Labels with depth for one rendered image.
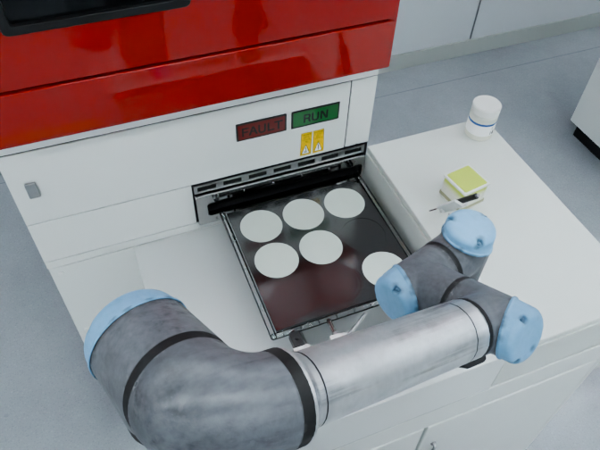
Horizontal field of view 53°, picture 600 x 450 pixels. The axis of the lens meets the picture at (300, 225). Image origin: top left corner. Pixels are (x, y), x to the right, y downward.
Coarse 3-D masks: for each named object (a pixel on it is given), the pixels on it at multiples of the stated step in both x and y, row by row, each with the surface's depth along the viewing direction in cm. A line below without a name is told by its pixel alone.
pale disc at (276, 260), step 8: (264, 248) 136; (272, 248) 136; (280, 248) 136; (288, 248) 136; (256, 256) 134; (264, 256) 134; (272, 256) 134; (280, 256) 134; (288, 256) 134; (296, 256) 135; (256, 264) 133; (264, 264) 133; (272, 264) 133; (280, 264) 133; (288, 264) 133; (296, 264) 133; (264, 272) 131; (272, 272) 131; (280, 272) 131; (288, 272) 132
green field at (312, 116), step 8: (336, 104) 136; (304, 112) 134; (312, 112) 135; (320, 112) 136; (328, 112) 137; (336, 112) 138; (296, 120) 135; (304, 120) 136; (312, 120) 137; (320, 120) 138
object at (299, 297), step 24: (312, 192) 148; (360, 192) 148; (240, 216) 142; (336, 216) 143; (360, 216) 143; (240, 240) 137; (288, 240) 138; (360, 240) 138; (384, 240) 138; (312, 264) 133; (336, 264) 133; (360, 264) 134; (264, 288) 128; (288, 288) 129; (312, 288) 129; (336, 288) 129; (360, 288) 129; (288, 312) 125; (312, 312) 125
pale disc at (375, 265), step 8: (368, 256) 135; (376, 256) 135; (384, 256) 135; (392, 256) 135; (368, 264) 134; (376, 264) 134; (384, 264) 134; (392, 264) 134; (368, 272) 132; (376, 272) 132; (384, 272) 132; (376, 280) 131
